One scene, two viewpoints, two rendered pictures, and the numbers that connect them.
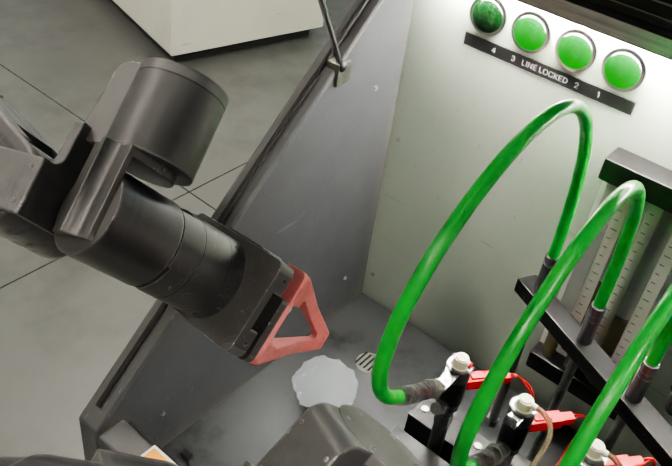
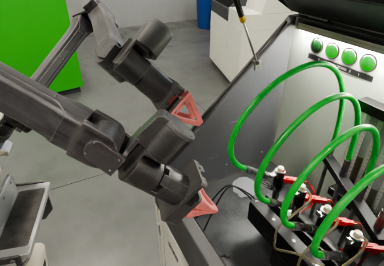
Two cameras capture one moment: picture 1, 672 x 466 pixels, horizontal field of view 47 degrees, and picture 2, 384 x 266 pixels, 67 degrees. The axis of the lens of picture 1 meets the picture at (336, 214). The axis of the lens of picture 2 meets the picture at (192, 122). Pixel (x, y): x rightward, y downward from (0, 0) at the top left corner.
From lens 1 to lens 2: 0.26 m
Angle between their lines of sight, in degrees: 24
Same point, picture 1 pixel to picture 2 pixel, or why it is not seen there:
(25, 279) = not seen: hidden behind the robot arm
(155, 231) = (138, 65)
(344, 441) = (160, 115)
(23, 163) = (110, 46)
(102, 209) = (123, 55)
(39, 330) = not seen: hidden behind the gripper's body
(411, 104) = (289, 83)
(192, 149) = (155, 44)
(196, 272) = (151, 83)
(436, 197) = not seen: hidden behind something
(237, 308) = (164, 98)
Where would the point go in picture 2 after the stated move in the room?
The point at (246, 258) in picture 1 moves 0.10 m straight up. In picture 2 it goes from (172, 85) to (170, 34)
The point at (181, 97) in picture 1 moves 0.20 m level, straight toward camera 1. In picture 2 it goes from (154, 28) to (102, 64)
